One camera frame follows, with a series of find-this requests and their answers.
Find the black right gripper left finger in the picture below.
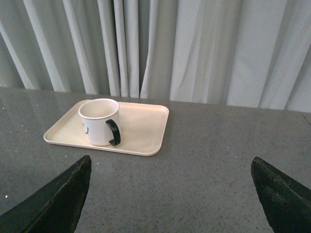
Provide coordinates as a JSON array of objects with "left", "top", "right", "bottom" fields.
[{"left": 0, "top": 155, "right": 91, "bottom": 233}]

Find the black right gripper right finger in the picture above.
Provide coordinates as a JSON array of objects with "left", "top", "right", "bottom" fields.
[{"left": 251, "top": 157, "right": 311, "bottom": 233}]

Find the white smiley mug black handle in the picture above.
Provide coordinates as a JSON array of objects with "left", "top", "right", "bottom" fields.
[{"left": 78, "top": 99, "right": 121, "bottom": 146}]

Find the cream rectangular tray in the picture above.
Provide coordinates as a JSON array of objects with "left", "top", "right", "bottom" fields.
[{"left": 44, "top": 100, "right": 169, "bottom": 156}]

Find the pale grey curtain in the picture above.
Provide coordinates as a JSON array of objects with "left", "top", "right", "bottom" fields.
[{"left": 0, "top": 0, "right": 311, "bottom": 112}]

